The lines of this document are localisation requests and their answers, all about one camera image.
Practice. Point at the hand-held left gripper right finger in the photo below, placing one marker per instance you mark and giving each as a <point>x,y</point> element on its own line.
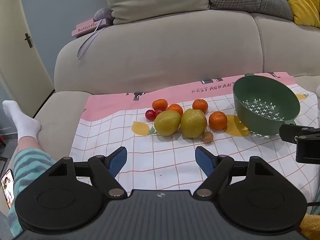
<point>203,160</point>

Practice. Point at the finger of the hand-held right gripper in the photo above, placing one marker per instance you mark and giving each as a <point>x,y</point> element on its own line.
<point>308,150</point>
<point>290,133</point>

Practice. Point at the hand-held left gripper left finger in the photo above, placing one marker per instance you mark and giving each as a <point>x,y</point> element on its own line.
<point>117,162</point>

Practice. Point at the brown kiwi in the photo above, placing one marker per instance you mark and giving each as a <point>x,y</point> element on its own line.
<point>207,136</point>

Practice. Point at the yellow-green pear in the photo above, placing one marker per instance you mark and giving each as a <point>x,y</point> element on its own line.
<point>167,123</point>
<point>193,123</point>

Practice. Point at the orange tangerine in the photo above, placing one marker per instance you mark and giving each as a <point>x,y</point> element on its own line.
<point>160,104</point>
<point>218,120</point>
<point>200,105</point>
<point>176,108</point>

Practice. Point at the green plastic colander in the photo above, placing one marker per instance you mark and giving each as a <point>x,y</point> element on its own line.
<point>250,90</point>

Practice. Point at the pink checked printed cloth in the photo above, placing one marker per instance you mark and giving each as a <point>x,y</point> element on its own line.
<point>162,160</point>

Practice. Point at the red cherry tomato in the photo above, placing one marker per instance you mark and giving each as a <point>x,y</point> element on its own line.
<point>159,111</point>
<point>150,114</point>

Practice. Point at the yellow plush toy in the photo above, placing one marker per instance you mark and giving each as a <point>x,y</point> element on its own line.
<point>311,227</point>

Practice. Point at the person's leg in striped pajamas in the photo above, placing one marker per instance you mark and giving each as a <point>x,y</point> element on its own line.
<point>30,165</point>

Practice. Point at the white sock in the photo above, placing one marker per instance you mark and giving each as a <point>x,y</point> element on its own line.
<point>21,120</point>

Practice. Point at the smartphone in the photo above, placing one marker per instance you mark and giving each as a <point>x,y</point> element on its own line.
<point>7,187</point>

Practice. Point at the beige sofa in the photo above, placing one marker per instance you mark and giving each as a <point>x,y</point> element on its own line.
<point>162,50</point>

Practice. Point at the lavender ribbon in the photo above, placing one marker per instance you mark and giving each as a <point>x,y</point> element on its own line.
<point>86,42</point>

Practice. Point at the yellow cushion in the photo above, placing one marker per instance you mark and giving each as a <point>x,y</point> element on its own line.
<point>303,0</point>

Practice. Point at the pink gift box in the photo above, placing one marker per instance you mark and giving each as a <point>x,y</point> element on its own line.
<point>86,27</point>

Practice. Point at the cream door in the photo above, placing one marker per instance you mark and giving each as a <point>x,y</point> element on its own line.
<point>22,55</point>

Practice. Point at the grey plush ball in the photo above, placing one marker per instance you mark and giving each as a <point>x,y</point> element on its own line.
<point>103,13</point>

